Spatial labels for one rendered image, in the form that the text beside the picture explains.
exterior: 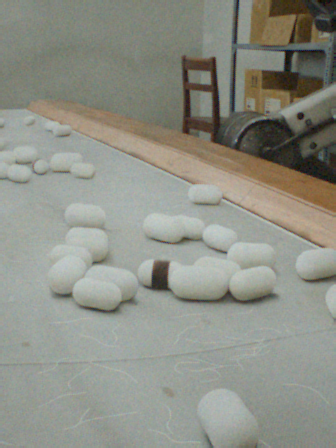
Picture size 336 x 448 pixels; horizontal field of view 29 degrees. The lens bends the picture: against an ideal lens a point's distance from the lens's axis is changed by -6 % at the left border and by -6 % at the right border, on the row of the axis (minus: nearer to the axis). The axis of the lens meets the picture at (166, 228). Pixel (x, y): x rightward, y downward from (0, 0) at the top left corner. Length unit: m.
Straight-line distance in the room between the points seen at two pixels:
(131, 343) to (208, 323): 0.05
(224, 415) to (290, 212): 0.38
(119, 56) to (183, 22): 0.64
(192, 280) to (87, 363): 0.11
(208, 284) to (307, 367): 0.10
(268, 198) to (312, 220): 0.08
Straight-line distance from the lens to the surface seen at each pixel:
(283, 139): 1.16
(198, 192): 0.68
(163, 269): 0.44
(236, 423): 0.26
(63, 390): 0.31
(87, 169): 0.79
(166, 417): 0.29
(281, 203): 0.64
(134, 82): 5.52
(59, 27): 5.38
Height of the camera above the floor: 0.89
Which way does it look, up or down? 15 degrees down
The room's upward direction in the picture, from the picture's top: 2 degrees clockwise
